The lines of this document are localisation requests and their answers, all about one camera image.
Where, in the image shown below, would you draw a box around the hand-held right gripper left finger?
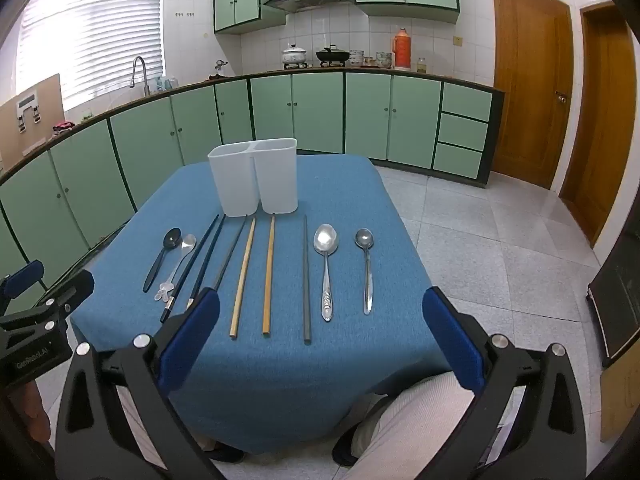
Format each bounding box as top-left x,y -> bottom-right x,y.
55,287 -> 226,480

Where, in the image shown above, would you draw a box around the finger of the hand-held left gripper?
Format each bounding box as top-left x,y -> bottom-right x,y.
37,270 -> 96,318
0,260 -> 45,311

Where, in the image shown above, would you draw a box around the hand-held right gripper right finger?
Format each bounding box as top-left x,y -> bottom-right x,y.
410,287 -> 586,480

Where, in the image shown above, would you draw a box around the dark blue chopstick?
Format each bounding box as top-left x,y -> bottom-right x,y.
160,214 -> 221,323
186,216 -> 227,310

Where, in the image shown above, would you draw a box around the black spoon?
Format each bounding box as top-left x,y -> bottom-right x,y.
143,228 -> 183,294

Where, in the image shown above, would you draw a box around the small steel spoon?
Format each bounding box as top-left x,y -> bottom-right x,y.
355,228 -> 375,316

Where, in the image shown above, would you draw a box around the large steel spoon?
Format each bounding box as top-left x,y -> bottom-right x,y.
313,223 -> 341,322

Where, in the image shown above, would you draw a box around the white plastic utensil holder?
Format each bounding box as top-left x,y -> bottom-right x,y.
207,137 -> 300,218

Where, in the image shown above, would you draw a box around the person's left hand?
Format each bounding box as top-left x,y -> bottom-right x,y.
20,384 -> 52,441

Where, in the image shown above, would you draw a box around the wooden chopstick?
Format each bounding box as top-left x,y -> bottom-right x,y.
229,217 -> 256,337
262,213 -> 276,335

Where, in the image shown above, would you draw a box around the small silver spoon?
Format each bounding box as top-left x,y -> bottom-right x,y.
154,234 -> 197,303

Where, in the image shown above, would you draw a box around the grey chopstick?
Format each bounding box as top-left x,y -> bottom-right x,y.
213,216 -> 248,292
302,215 -> 312,345

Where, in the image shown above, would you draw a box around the person's white trouser leg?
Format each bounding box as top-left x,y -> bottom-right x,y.
342,372 -> 481,480

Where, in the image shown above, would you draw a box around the blue tablecloth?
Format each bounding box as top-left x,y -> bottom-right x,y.
70,154 -> 453,456

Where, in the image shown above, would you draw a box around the person's black shoe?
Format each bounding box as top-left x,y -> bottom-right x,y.
331,394 -> 388,467
197,437 -> 247,465

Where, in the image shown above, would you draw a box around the cardboard box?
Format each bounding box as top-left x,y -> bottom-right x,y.
0,74 -> 64,161

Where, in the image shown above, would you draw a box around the black framed panel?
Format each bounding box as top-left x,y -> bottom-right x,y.
586,215 -> 640,369

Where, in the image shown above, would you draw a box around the flat cardboard sheet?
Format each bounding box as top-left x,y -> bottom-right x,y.
599,355 -> 640,444

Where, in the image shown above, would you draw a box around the green drawer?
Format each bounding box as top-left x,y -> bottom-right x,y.
439,82 -> 494,122
432,142 -> 484,181
436,112 -> 489,151

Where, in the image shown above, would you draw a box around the steel kitchen faucet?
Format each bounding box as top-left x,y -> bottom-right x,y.
131,56 -> 151,97

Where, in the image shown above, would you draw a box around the green base cabinets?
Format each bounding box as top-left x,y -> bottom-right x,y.
0,71 -> 505,291

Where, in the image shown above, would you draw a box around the white window blinds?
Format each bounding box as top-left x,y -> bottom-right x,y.
17,0 -> 166,111

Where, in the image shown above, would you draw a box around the wooden door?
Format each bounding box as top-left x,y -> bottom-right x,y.
558,2 -> 639,250
490,0 -> 574,192

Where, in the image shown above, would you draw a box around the white cooking pot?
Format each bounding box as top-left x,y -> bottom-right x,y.
281,43 -> 307,70

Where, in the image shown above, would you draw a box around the orange thermos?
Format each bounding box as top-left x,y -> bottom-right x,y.
392,26 -> 412,72

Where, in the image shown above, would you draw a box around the black wok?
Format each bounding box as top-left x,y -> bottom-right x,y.
315,46 -> 351,68

